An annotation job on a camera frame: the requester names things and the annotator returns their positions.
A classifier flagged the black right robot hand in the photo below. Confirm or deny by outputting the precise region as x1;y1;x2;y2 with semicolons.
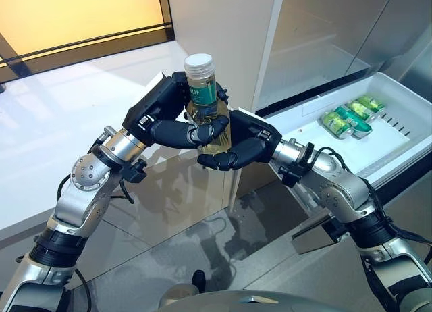
197;83;283;173

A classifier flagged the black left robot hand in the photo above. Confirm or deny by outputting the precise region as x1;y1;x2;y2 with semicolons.
121;72;231;150

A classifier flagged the yellow drink bottle white cap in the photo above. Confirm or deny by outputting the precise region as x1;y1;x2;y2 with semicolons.
183;53;234;157

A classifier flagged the stainless steel fridge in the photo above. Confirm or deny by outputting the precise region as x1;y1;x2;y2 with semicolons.
252;0;432;245

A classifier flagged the fridge drawer with white bin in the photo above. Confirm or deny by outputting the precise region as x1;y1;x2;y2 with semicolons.
254;72;432;255

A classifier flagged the light green drink can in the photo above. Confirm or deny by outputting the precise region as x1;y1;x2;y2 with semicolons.
347;101;378;122
321;111;354;138
357;95;387;114

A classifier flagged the teal green drink can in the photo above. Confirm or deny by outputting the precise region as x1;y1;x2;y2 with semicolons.
333;105;373;139

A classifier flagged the white tall cabinet panel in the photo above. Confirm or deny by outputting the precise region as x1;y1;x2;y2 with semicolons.
167;0;288;215

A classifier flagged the black framed backlit window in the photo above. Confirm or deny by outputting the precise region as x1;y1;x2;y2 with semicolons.
0;0;177;85

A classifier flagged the grey robot torso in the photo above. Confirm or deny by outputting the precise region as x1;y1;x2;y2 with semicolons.
157;284;339;312

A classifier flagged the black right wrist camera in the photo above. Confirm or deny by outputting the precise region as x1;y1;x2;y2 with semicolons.
279;165;306;188

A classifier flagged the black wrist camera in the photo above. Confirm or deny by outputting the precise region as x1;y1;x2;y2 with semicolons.
279;165;306;188
120;159;147;185

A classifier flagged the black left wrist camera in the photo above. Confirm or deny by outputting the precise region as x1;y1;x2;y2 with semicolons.
120;159;147;185

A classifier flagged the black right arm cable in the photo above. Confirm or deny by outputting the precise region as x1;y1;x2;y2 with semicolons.
316;145;432;246

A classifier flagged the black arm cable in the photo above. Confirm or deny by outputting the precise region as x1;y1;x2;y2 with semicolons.
55;170;136;312
316;145;432;246

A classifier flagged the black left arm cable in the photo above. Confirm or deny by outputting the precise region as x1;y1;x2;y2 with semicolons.
55;170;136;312

